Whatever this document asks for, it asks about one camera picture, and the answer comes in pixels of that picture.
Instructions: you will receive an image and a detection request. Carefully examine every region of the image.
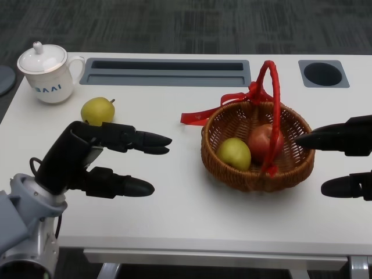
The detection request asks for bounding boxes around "wicker basket with red handle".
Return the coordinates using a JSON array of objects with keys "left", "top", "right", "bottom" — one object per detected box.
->
[{"left": 201, "top": 60, "right": 316, "bottom": 193}]

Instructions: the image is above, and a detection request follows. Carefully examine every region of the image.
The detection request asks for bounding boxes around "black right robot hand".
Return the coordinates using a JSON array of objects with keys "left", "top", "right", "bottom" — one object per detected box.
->
[{"left": 295, "top": 115, "right": 372, "bottom": 201}]

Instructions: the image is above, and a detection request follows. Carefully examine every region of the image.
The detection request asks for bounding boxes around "white mug lid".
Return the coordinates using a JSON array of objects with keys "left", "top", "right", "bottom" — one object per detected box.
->
[{"left": 16, "top": 41, "right": 69, "bottom": 74}]

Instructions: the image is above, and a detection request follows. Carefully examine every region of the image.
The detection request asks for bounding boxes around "red apple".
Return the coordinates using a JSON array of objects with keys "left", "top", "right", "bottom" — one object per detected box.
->
[{"left": 248, "top": 123, "right": 285, "bottom": 163}]

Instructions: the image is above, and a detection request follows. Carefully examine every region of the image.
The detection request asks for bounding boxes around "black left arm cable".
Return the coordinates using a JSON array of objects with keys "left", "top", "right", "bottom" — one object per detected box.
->
[{"left": 30, "top": 157, "right": 63, "bottom": 238}]

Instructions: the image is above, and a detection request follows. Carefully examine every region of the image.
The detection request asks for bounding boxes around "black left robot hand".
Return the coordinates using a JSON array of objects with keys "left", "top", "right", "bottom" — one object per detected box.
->
[{"left": 34, "top": 121, "right": 173, "bottom": 199}]

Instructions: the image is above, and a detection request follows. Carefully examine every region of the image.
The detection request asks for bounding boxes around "grey table leg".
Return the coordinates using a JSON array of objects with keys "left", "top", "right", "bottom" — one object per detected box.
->
[
  {"left": 347, "top": 255, "right": 372, "bottom": 279},
  {"left": 97, "top": 262, "right": 120, "bottom": 279}
]

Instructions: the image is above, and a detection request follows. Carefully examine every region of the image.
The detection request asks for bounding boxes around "white ceramic mug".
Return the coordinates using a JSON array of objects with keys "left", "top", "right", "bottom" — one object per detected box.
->
[{"left": 17, "top": 52, "right": 86, "bottom": 105}]

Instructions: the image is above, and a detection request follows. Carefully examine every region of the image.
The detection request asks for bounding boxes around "red ribbon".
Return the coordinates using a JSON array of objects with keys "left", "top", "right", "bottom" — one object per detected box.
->
[{"left": 180, "top": 83, "right": 274, "bottom": 126}]

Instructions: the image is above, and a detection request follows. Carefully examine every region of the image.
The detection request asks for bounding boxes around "green apple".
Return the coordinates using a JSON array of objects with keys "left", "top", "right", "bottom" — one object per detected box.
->
[{"left": 216, "top": 137, "right": 252, "bottom": 171}]

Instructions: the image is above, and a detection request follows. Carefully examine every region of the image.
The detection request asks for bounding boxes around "yellow-green pear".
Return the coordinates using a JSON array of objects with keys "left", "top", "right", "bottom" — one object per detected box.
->
[{"left": 80, "top": 96, "right": 116, "bottom": 127}]

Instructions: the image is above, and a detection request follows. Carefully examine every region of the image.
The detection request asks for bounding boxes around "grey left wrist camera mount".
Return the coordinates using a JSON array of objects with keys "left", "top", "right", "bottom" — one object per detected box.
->
[{"left": 0, "top": 189, "right": 33, "bottom": 254}]

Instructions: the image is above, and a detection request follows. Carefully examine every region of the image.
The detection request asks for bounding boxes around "grey round grommet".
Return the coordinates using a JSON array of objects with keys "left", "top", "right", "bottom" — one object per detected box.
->
[{"left": 298, "top": 59, "right": 350, "bottom": 88}]

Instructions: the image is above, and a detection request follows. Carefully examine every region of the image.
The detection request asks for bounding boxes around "grey round disc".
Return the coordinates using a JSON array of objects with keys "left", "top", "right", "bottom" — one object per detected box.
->
[{"left": 0, "top": 64, "right": 15, "bottom": 96}]

